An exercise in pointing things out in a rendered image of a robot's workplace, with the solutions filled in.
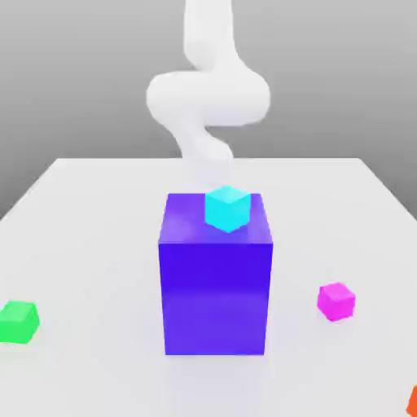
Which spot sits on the small green cube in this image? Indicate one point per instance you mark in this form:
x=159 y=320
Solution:
x=18 y=322

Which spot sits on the small orange cube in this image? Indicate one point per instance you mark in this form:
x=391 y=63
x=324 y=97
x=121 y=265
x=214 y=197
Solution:
x=413 y=404

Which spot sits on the large purple box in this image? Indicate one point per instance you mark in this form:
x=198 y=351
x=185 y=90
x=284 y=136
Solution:
x=215 y=293

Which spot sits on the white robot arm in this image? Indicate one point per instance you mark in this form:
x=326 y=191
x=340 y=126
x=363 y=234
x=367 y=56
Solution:
x=208 y=94

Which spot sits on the small cyan cube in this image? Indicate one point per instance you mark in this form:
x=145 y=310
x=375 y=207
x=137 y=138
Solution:
x=227 y=210

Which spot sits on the small magenta cube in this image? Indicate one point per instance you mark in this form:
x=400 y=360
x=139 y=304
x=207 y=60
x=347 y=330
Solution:
x=336 y=302

